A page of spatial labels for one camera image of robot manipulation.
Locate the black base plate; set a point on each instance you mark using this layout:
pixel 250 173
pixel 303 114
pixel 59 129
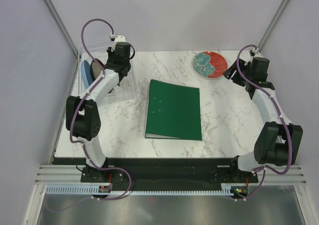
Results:
pixel 164 174

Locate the green ring binder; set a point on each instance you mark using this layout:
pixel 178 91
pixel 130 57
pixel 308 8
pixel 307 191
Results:
pixel 173 112

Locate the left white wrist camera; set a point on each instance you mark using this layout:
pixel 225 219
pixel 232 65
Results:
pixel 115 39

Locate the red teal floral plate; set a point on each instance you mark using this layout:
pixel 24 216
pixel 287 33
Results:
pixel 209 64

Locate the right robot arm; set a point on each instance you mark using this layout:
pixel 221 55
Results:
pixel 278 143

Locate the dark red beige plate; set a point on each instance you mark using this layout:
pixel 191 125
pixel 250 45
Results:
pixel 96 68

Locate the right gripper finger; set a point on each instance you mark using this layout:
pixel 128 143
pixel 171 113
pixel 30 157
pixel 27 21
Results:
pixel 232 68
pixel 228 75

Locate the white wire dish rack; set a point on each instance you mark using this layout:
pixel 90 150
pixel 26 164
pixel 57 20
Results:
pixel 127 87

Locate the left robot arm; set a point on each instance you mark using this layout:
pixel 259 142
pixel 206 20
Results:
pixel 82 112

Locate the light blue plate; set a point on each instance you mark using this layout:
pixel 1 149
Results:
pixel 86 74

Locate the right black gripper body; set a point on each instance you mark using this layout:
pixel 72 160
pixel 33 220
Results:
pixel 244 71

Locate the white slotted cable duct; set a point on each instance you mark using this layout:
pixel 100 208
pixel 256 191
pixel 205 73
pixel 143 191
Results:
pixel 99 190

